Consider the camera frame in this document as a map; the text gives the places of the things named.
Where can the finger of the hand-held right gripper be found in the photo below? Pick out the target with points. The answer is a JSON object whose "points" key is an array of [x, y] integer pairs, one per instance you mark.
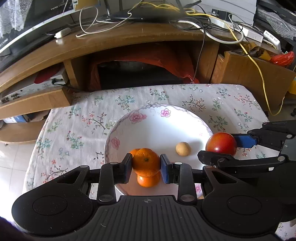
{"points": [[242, 163], [245, 140]]}

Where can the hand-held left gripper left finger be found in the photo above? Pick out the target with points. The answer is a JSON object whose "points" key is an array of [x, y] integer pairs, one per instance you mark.
{"points": [[126, 168]]}

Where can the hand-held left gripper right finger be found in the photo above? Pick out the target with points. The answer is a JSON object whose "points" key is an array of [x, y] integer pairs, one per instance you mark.
{"points": [[166, 169]]}

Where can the orange tangerine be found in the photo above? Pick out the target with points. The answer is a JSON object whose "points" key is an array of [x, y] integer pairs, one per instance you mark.
{"points": [[148, 182], [146, 162], [134, 152]]}

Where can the red apple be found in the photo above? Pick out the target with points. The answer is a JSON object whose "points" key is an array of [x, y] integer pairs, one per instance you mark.
{"points": [[219, 144]]}

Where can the tan longan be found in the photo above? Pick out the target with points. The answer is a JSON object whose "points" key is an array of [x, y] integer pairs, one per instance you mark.
{"points": [[183, 148]]}

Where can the white floral porcelain bowl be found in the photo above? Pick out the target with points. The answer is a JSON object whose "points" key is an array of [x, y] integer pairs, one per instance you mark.
{"points": [[161, 129]]}

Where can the white floral tablecloth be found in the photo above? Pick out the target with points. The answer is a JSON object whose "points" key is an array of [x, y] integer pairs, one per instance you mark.
{"points": [[81, 129]]}

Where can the red plastic bag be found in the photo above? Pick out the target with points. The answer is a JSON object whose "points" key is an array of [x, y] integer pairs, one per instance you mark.
{"points": [[282, 59]]}

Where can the white labelled box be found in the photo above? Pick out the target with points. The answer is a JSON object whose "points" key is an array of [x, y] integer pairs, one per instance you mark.
{"points": [[272, 39]]}

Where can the white power strip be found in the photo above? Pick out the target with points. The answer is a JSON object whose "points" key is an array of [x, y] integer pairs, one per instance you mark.
{"points": [[252, 34]]}

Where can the red cloth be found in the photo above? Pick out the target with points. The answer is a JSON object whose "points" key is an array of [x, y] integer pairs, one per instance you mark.
{"points": [[143, 53]]}

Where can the blue white box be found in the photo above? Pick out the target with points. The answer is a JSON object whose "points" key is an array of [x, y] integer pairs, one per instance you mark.
{"points": [[15, 119]]}

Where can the clear bubble wrap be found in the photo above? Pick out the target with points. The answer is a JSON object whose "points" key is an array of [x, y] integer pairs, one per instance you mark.
{"points": [[279, 23]]}

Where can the silver media player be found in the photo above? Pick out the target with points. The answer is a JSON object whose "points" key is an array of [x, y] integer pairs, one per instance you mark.
{"points": [[27, 90]]}

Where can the black power adapter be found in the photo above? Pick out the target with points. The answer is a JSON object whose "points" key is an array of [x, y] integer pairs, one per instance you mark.
{"points": [[220, 14]]}

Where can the brown wooden television stand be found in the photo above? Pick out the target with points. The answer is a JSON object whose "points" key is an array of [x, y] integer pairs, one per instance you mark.
{"points": [[115, 39]]}

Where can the black metal shelf rack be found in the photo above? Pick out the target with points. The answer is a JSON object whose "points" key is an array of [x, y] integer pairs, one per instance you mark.
{"points": [[277, 7]]}

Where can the black router with antennas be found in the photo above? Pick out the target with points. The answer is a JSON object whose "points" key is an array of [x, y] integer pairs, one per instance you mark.
{"points": [[143, 16]]}

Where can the black flat television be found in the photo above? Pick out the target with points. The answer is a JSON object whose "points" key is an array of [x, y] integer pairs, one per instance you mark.
{"points": [[46, 9]]}

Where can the white lace cloth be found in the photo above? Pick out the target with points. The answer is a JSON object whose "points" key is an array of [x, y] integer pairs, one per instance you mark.
{"points": [[11, 16]]}

